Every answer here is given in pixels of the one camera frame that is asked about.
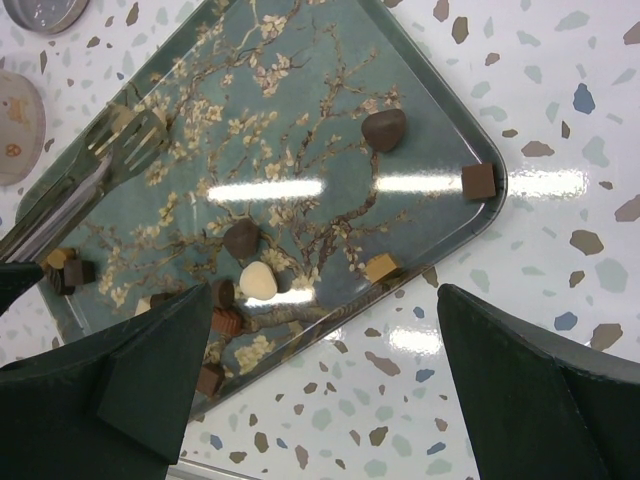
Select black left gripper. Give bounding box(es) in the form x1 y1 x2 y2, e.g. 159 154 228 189
0 262 44 315

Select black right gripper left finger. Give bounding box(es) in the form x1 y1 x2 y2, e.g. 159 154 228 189
1 284 213 479

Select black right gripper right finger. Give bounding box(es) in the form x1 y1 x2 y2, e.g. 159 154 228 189
437 284 639 479

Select metal serving tongs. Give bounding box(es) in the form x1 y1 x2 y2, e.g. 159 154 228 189
1 105 168 263

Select dark round chocolate left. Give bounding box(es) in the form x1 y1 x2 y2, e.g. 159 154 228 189
46 267 75 296

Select caramel round chocolate left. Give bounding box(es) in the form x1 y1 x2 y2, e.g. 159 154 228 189
42 247 76 270

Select dark square chocolate left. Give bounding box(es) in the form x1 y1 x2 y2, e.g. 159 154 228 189
63 258 96 287

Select brown cube chocolate bottom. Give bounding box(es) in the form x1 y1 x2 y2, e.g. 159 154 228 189
196 363 226 397

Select white cube chocolate lower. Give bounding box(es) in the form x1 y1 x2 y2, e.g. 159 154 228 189
134 297 151 316

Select dark cup chocolate lower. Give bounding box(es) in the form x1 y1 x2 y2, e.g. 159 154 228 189
149 292 173 308

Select brown rectangular chocolate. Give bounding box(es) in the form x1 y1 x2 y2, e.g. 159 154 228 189
211 308 243 336

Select small dark round chocolate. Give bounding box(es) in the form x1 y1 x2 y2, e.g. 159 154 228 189
211 279 235 309

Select white heart chocolate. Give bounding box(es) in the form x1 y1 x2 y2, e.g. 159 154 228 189
239 261 278 301

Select caramel cube chocolate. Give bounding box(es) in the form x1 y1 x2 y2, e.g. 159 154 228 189
364 253 402 284

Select brown cube chocolate right edge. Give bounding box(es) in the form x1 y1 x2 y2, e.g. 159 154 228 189
461 163 497 201

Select dark heart chocolate right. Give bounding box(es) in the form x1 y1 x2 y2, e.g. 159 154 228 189
361 108 407 153

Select round metal tin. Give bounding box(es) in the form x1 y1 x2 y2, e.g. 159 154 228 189
1 69 46 186

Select round metal tin lid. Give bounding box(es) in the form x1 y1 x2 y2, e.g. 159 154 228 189
2 0 89 35

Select blossom pattern teal tray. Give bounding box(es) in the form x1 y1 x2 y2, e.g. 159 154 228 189
39 1 506 416

